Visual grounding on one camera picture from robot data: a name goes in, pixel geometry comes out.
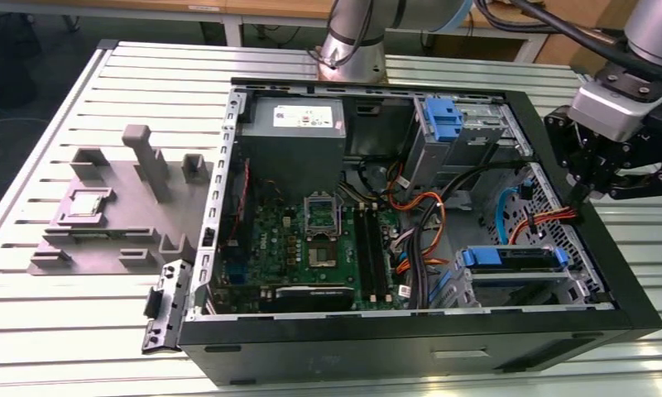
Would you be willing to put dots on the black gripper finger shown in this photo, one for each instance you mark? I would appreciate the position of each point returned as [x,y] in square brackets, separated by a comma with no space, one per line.
[563,140]
[640,184]

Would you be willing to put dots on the hard disk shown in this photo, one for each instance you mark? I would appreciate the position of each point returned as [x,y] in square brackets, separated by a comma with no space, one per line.
[485,258]

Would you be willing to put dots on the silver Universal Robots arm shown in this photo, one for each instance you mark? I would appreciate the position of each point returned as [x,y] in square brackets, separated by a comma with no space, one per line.
[353,58]

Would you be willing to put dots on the metal disk bay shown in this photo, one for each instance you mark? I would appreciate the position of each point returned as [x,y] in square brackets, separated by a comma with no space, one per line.
[531,277]

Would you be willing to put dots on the brown wooden cabinet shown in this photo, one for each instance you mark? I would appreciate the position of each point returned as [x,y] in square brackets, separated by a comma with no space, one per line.
[557,51]

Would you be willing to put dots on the blue plastic drive latch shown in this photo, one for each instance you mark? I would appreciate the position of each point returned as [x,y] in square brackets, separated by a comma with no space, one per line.
[444,120]

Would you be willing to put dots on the grey metal drive cage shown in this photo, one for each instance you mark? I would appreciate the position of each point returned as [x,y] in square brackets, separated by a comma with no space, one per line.
[436,165]

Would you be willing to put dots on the wide white-framed wooden desk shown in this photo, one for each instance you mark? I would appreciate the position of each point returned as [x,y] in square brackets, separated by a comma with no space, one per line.
[497,27]

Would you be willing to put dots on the black RAM slot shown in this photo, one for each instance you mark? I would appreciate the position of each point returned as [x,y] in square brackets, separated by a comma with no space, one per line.
[384,252]
[368,252]

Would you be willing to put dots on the grey power supply unit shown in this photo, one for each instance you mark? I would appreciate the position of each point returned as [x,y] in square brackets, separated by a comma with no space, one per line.
[293,161]

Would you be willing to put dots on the CPU socket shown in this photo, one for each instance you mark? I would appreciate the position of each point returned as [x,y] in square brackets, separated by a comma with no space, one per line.
[324,255]

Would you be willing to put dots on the green motherboard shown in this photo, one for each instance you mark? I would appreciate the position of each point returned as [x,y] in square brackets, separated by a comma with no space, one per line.
[276,244]

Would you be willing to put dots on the black graphics card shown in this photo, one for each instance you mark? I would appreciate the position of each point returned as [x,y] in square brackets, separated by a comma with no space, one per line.
[309,298]

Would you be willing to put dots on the black open PC case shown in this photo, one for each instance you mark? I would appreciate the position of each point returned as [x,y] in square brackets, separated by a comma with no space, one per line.
[365,355]

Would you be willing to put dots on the grey expansion card retainer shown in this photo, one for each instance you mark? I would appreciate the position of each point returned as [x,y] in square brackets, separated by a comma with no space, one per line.
[171,289]

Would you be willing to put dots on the grey parts rack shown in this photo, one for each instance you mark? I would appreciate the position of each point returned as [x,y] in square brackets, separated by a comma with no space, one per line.
[127,231]

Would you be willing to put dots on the silver CPU chip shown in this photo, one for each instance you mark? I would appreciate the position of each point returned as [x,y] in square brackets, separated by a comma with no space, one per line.
[86,204]

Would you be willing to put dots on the green RAM stick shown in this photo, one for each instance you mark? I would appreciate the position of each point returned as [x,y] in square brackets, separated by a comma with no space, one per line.
[91,236]

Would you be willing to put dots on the black office chair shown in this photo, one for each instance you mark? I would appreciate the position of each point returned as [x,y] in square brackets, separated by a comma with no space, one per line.
[6,58]

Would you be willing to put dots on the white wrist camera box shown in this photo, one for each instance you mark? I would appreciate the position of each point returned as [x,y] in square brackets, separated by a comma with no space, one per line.
[613,111]

